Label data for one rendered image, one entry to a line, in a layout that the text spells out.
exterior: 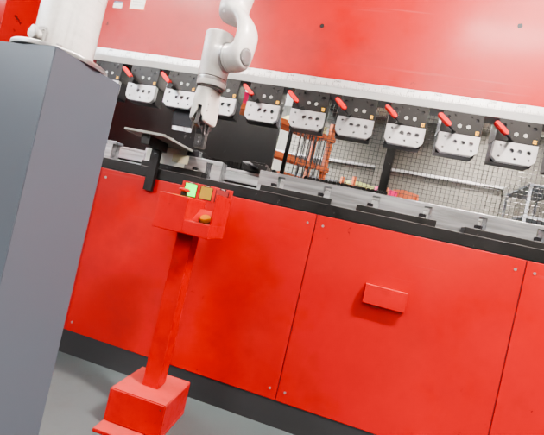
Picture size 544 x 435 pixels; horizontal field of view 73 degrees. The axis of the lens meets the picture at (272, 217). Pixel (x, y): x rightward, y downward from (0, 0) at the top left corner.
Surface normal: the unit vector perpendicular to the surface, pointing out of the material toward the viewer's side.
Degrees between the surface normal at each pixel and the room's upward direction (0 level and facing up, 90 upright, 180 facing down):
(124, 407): 90
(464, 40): 90
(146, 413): 90
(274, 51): 90
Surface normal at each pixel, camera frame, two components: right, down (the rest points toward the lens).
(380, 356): -0.21, -0.06
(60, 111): 0.93, 0.21
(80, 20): 0.77, 0.17
